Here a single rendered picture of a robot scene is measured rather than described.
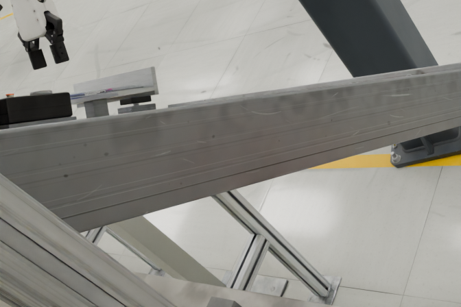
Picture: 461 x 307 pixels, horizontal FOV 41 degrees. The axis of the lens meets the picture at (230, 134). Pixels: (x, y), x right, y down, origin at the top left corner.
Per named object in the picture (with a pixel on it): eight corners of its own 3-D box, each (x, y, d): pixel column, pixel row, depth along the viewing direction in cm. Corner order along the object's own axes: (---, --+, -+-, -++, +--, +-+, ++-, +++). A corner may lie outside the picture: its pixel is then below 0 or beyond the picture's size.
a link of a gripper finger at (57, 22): (57, 5, 121) (66, 33, 122) (38, 10, 126) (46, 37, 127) (52, 6, 120) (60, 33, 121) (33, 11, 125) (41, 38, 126)
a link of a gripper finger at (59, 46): (65, 26, 123) (76, 58, 124) (57, 29, 125) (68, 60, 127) (51, 29, 121) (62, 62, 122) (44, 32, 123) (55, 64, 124)
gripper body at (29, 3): (51, -26, 124) (69, 29, 126) (27, -14, 131) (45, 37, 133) (18, -19, 119) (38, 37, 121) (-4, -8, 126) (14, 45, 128)
